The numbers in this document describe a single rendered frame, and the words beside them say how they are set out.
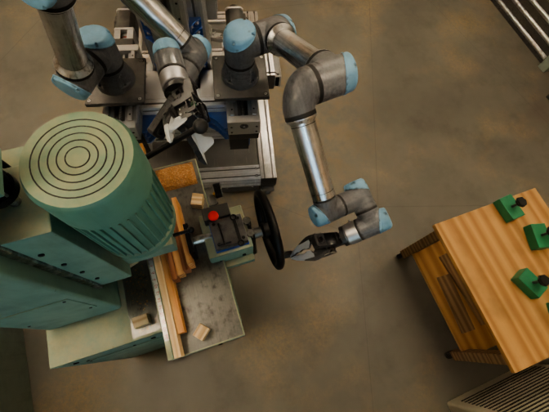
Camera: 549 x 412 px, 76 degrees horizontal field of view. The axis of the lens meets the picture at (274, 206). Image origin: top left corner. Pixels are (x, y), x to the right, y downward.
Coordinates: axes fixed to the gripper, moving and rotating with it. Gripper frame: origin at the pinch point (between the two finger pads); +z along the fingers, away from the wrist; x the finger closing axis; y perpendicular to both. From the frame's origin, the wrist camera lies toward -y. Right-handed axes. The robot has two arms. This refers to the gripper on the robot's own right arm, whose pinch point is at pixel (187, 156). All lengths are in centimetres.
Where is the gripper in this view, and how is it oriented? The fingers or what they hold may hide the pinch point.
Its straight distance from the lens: 89.3
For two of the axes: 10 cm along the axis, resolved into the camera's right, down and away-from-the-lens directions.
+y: 8.9, -4.0, -2.4
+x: 3.5, 2.2, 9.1
